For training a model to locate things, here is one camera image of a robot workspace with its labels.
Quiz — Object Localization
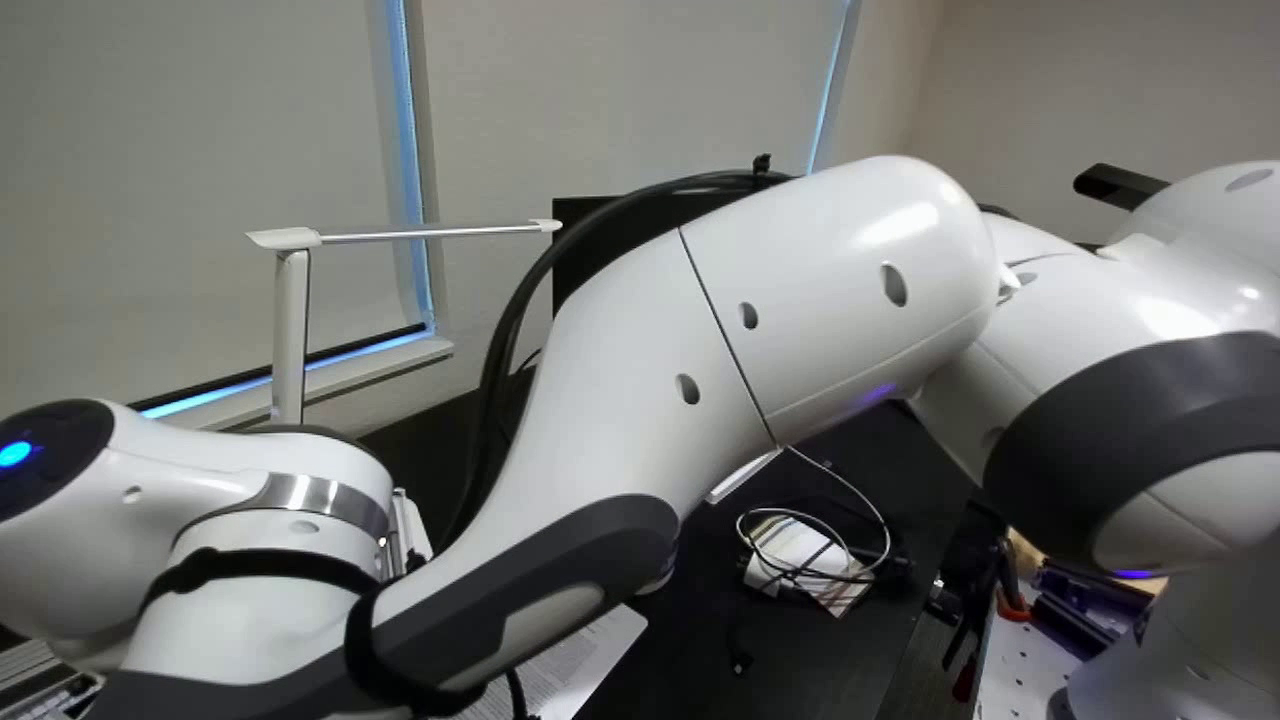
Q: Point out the wooden tool box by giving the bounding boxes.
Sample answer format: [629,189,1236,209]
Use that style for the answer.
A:
[1003,528,1155,656]

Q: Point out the black cable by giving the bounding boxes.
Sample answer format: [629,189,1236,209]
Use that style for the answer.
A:
[732,446,898,595]

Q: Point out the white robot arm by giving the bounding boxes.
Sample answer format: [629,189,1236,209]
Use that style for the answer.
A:
[0,157,1280,720]

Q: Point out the black computer monitor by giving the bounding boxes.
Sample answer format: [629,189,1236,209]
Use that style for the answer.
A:
[552,169,784,303]

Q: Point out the white desk lamp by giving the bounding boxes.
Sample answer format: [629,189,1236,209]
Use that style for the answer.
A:
[248,220,561,425]

